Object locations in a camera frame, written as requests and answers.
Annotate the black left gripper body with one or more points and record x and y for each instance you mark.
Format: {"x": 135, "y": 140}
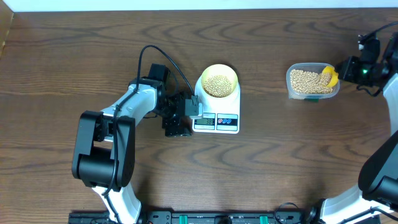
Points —
{"x": 168, "y": 112}

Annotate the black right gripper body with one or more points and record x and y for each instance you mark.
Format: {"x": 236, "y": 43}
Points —
{"x": 359, "y": 72}

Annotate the yellow plastic scoop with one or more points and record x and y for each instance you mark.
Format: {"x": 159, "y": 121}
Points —
{"x": 329, "y": 77}

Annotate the yellow plastic bowl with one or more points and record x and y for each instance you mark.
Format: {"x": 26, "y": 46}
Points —
{"x": 220, "y": 69}

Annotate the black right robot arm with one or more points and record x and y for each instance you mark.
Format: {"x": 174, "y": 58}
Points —
{"x": 374, "y": 194}

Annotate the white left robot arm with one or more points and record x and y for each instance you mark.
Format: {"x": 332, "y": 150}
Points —
{"x": 104, "y": 154}

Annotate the white digital kitchen scale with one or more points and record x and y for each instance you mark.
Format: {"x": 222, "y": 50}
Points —
{"x": 220, "y": 115}

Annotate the soybeans in yellow bowl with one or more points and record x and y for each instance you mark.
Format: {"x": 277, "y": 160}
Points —
{"x": 218, "y": 86}

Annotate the clear plastic container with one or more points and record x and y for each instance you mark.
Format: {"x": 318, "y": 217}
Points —
{"x": 309, "y": 67}

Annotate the soybeans pile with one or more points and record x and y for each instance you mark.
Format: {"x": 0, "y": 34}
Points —
{"x": 308, "y": 82}

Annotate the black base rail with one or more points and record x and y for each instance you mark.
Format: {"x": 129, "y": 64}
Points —
{"x": 167, "y": 217}

